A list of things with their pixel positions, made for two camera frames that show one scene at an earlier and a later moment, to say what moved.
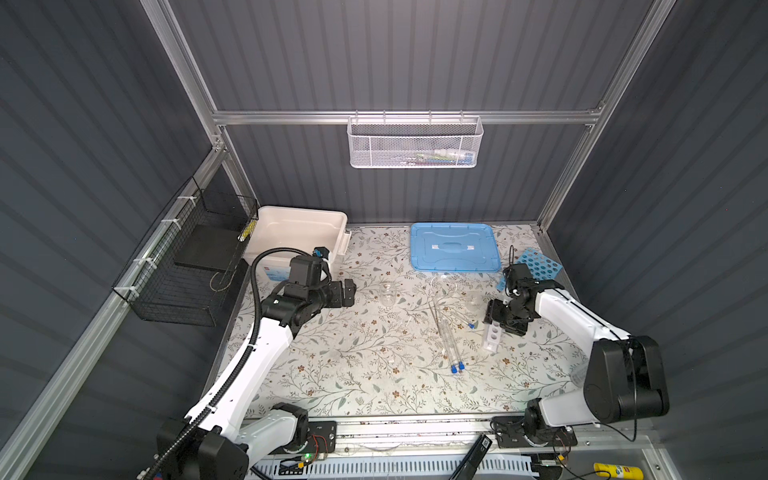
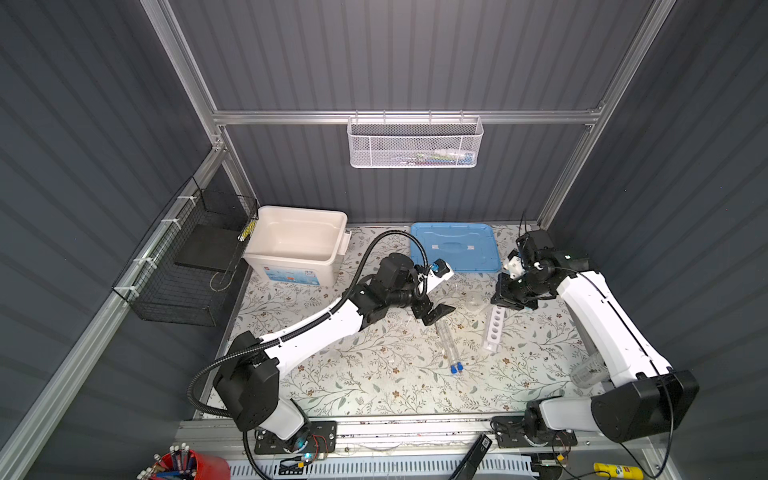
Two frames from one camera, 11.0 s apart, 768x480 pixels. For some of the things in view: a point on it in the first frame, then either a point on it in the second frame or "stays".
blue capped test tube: x=453 y=368 stays
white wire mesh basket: x=408 y=142 stays
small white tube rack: x=492 y=337 stays
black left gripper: x=336 y=299 -> x=425 y=304
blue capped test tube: x=461 y=365 stays
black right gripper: x=492 y=312 -> x=500 y=295
